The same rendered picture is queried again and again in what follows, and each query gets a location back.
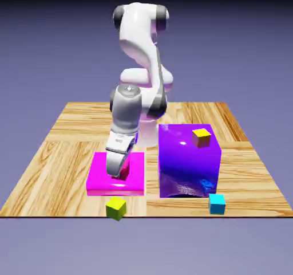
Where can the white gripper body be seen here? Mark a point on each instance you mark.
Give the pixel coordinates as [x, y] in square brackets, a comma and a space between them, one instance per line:
[113, 163]

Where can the small red cube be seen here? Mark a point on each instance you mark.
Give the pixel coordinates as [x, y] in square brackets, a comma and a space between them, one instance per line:
[124, 173]

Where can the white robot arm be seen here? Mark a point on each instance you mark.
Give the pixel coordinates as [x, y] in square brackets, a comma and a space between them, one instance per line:
[139, 50]

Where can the small lime green cube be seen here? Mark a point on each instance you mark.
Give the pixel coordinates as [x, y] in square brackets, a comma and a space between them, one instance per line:
[116, 208]

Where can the small yellow cube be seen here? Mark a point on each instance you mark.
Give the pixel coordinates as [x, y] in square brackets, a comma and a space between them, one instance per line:
[201, 137]

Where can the small cyan cube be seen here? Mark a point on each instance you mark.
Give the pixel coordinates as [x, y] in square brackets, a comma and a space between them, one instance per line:
[217, 204]

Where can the large magenta box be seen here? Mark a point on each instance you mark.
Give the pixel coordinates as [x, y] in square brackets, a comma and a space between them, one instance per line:
[135, 176]

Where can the large purple box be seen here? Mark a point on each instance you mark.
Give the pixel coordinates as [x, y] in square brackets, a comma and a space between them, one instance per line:
[183, 165]

